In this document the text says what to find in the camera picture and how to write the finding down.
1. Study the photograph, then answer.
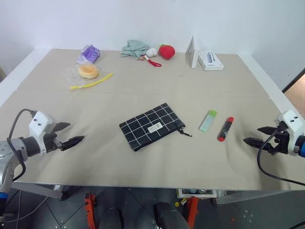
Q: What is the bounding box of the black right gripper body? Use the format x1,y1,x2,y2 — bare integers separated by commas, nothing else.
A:
264,121,292,156

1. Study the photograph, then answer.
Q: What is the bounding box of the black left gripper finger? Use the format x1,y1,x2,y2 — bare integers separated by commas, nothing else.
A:
53,122,71,133
60,135,85,151

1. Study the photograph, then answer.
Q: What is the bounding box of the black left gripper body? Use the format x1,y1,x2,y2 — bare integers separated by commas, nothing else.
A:
43,125,65,153

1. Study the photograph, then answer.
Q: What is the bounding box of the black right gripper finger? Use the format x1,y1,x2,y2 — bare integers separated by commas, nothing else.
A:
243,137,270,151
257,126,280,137

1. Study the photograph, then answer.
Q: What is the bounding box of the black grid pencil pouch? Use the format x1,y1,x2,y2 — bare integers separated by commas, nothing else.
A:
119,103,193,152

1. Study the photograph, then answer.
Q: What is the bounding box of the red black marker pen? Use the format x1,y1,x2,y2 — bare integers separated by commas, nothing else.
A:
217,116,234,142

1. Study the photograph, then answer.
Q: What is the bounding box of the green highlighter pen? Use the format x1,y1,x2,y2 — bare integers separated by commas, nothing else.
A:
198,109,218,133

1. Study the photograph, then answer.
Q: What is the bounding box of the yellow zip strip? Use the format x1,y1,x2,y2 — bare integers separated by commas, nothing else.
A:
69,73,114,90

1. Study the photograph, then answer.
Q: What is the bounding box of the bread bun in plastic bag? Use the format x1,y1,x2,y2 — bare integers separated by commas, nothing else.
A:
62,63,108,84

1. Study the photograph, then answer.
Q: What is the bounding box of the orange clamp stand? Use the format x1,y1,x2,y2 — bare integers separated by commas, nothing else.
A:
181,197,199,229
83,191,97,229

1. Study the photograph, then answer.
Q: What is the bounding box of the beige table mat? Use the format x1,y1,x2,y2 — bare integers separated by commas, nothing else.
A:
0,48,305,191

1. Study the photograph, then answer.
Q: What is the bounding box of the white bin under table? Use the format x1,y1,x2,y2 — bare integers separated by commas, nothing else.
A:
176,188,218,199

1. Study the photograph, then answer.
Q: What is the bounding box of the purple plastic bag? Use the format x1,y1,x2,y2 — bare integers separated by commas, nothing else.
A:
76,44,101,65

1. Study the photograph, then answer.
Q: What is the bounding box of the white flat box with picture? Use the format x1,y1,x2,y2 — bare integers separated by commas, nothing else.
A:
197,50,224,72

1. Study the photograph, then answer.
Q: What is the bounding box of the green crumpled cloth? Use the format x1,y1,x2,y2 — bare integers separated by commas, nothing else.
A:
120,39,151,59

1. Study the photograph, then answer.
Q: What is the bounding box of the white upright box lid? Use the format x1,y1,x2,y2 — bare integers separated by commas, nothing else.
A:
185,35,201,70

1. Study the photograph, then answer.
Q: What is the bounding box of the dark rounded shape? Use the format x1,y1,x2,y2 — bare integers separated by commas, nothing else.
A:
153,201,191,229

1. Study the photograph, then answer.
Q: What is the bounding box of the white garlic toy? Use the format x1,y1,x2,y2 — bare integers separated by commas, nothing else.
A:
145,47,159,58

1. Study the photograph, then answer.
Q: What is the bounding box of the red plush strawberry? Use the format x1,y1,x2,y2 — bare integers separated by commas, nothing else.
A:
158,43,176,60

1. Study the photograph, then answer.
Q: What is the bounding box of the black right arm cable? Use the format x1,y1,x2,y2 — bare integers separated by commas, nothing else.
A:
257,128,305,186

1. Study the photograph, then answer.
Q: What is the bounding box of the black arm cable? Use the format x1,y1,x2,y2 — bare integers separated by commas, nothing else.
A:
257,128,305,186
6,108,36,182

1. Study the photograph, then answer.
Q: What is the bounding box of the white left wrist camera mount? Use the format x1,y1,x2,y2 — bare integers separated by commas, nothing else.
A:
29,111,57,156

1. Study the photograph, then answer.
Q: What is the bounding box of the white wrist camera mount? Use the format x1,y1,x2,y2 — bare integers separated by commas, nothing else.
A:
29,111,57,156
274,110,305,156

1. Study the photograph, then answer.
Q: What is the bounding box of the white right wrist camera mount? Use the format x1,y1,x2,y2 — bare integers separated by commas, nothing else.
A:
274,110,305,156

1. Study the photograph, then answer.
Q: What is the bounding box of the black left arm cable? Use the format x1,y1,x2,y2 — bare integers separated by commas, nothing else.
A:
6,108,36,182

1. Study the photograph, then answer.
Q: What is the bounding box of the silver table frame bar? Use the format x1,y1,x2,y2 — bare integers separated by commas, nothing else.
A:
10,181,64,200

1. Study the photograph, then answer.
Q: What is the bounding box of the red handled small tool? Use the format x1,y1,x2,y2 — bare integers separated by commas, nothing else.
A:
140,54,162,68

